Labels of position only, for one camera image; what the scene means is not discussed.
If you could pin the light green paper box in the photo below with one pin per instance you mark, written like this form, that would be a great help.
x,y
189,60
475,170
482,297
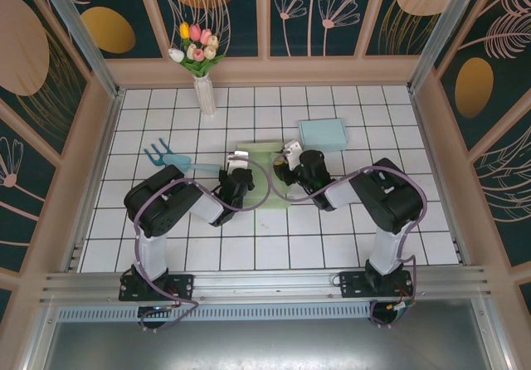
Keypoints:
x,y
259,158

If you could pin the light blue paper box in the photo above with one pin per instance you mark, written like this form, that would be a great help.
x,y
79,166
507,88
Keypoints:
x,y
323,134

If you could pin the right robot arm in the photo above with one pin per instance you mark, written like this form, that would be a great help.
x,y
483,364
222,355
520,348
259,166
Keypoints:
x,y
386,196

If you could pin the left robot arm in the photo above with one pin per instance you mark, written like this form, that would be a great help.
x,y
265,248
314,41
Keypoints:
x,y
157,204

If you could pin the white ribbed vase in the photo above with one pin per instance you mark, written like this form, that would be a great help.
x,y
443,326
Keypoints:
x,y
206,96

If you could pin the tulip bouquet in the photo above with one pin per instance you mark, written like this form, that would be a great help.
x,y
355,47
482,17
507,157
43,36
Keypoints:
x,y
199,50

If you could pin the grey metal panel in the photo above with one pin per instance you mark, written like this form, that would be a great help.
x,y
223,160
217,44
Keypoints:
x,y
265,345

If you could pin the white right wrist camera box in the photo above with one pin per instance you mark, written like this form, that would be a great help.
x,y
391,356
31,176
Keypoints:
x,y
293,154

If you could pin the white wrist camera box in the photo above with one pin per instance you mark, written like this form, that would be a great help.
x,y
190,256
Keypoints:
x,y
293,154
237,160

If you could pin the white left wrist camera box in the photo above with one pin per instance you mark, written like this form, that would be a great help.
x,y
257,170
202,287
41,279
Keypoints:
x,y
237,160

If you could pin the aluminium mounting rail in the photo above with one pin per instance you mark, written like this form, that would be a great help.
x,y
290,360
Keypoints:
x,y
265,285

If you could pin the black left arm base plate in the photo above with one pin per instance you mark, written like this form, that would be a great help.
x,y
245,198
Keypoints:
x,y
184,289

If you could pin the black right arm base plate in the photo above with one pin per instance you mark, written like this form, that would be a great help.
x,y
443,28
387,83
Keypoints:
x,y
352,285

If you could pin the aluminium frame post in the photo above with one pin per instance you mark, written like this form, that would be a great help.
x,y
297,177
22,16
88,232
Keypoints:
x,y
83,34
441,34

